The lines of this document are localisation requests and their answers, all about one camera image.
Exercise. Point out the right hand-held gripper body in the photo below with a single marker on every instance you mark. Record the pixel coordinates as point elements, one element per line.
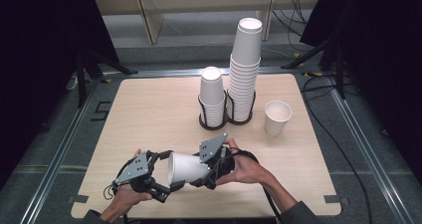
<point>212,147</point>

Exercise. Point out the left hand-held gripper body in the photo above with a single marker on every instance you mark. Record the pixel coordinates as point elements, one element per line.
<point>137,169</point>

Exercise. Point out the black double cup holder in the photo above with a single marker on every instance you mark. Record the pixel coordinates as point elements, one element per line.
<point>212,127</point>

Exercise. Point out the white paper cup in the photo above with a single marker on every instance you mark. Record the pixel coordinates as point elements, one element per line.
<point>277,117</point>
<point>185,167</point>

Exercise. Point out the short paper cup stack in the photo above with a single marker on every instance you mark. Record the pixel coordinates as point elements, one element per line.
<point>211,91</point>

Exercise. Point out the tall paper cup stack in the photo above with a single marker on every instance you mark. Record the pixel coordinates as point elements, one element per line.
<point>246,48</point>

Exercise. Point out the person's left hand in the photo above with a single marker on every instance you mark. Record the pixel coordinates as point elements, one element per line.
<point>126,199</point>

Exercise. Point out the person's right hand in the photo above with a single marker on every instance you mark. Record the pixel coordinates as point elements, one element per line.
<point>245,171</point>

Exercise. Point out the black tripod stand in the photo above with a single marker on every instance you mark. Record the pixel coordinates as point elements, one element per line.
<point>81,78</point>
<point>339,71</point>

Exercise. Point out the light wooden shelf unit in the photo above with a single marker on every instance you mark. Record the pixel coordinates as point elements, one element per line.
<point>151,15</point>

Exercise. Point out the black curtain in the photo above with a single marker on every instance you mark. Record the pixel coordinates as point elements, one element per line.
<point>36,51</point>
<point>381,35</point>

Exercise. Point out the aluminium floor rail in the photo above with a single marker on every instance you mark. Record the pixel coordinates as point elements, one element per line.
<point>56,157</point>
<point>166,72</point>
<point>368,151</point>

